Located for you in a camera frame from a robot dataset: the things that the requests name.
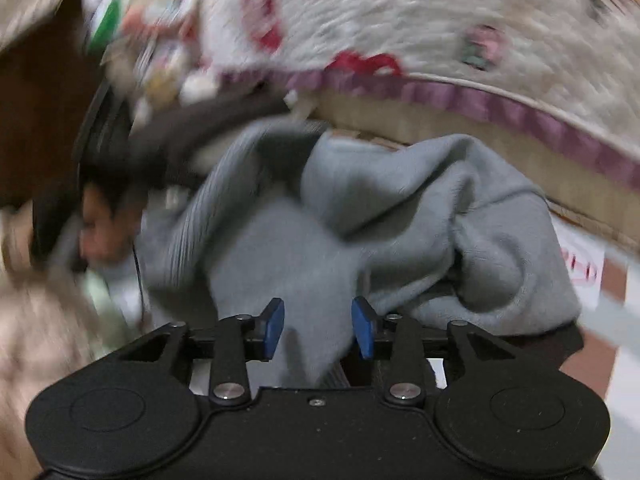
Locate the quilted bedspread with purple ruffle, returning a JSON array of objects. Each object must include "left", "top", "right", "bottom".
[{"left": 190, "top": 0, "right": 640, "bottom": 191}]

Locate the colourful printed cloth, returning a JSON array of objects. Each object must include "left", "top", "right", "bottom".
[{"left": 82, "top": 0, "right": 223, "bottom": 128}]

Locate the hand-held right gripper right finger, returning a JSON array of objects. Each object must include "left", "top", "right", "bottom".
[{"left": 351, "top": 296, "right": 522, "bottom": 407}]

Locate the beige bed base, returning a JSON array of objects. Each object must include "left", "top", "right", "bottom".
[{"left": 310, "top": 90, "right": 640, "bottom": 256}]

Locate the brown wooden board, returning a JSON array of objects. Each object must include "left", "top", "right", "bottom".
[{"left": 0, "top": 0, "right": 108, "bottom": 208}]

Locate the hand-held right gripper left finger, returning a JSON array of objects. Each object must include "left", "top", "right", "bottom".
[{"left": 117, "top": 297, "right": 286, "bottom": 407}]

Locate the checked floor mat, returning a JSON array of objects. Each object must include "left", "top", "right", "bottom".
[{"left": 0, "top": 205, "right": 640, "bottom": 480}]

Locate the person's left hand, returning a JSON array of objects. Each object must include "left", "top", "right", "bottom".
[{"left": 79, "top": 184, "right": 146, "bottom": 267}]

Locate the grey fleece garment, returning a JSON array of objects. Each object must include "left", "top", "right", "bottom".
[{"left": 135, "top": 122, "right": 583, "bottom": 391}]

